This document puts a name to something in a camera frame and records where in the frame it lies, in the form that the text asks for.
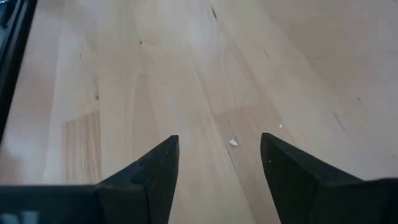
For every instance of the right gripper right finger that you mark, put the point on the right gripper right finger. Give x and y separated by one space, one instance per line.
298 193

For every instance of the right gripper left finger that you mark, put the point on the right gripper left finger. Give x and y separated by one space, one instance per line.
149 193

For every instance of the black aluminium table frame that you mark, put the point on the black aluminium table frame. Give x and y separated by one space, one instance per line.
17 46

